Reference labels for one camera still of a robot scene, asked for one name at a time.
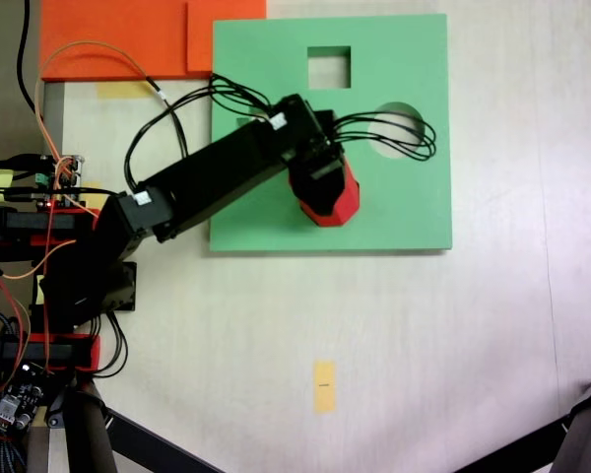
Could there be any black gripper jaw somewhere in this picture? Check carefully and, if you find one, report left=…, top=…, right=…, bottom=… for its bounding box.
left=289, top=166, right=349, bottom=217

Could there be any red octagonal pillar block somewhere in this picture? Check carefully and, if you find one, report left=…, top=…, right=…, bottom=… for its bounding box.
left=296, top=165, right=361, bottom=229

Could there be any flat orange block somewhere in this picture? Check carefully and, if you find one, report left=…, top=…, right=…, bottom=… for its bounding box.
left=39, top=0, right=268, bottom=82

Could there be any green shape sorter board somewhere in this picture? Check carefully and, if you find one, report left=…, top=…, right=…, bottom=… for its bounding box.
left=208, top=13, right=454, bottom=256

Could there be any yellow marker tape with line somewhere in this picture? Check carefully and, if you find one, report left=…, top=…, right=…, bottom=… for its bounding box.
left=313, top=359, right=337, bottom=414

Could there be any wide yellow tape strip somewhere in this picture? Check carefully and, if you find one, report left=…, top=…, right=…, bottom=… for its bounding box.
left=96, top=80, right=152, bottom=101

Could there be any red and black table clamp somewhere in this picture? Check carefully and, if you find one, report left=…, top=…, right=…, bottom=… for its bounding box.
left=0, top=332, right=103, bottom=372
left=0, top=205, right=103, bottom=247

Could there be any servo driver circuit board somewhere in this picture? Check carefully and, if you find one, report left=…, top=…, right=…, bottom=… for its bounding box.
left=34, top=154, right=87, bottom=208

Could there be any black tripod brace bar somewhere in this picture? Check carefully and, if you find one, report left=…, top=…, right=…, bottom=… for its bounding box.
left=452, top=418, right=572, bottom=473
left=100, top=406, right=228, bottom=473

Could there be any black power converter board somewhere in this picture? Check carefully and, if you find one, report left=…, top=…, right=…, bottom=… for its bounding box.
left=0, top=363, right=49, bottom=438

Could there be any black gripper wire bundle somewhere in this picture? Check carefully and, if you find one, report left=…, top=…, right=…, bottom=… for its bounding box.
left=330, top=110, right=438, bottom=163

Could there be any black arm wire bundle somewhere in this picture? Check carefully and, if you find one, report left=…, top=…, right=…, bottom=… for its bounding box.
left=124, top=72, right=277, bottom=194

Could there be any thin black servo cable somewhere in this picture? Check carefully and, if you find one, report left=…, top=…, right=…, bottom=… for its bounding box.
left=145, top=76, right=191, bottom=162

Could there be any orange servo cable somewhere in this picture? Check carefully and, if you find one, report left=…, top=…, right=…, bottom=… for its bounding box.
left=33, top=40, right=152, bottom=198

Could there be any orange jumper wire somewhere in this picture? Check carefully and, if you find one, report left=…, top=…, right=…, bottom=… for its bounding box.
left=0, top=238, right=80, bottom=283

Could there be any thick black power cable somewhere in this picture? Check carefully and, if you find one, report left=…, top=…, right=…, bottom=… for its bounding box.
left=18, top=0, right=37, bottom=115

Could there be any braided black white cable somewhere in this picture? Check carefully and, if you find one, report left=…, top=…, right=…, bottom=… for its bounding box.
left=0, top=433, right=31, bottom=473

